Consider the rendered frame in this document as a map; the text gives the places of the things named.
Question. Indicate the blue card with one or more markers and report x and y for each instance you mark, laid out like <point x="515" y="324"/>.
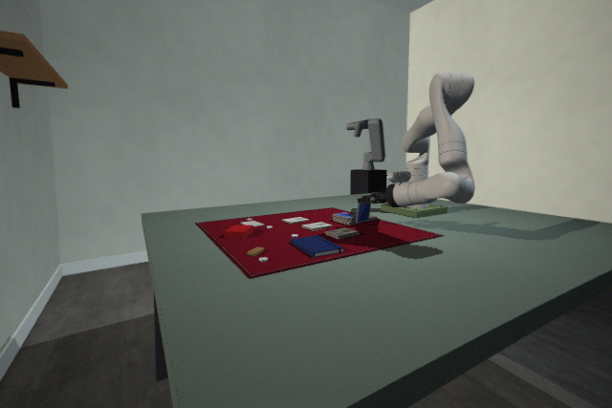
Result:
<point x="346" y="215"/>

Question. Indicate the dark red fabric mat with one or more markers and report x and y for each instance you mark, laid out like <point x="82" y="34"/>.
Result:
<point x="250" y="275"/>

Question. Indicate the dark red cloth mat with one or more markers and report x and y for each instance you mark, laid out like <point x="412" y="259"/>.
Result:
<point x="277" y="240"/>

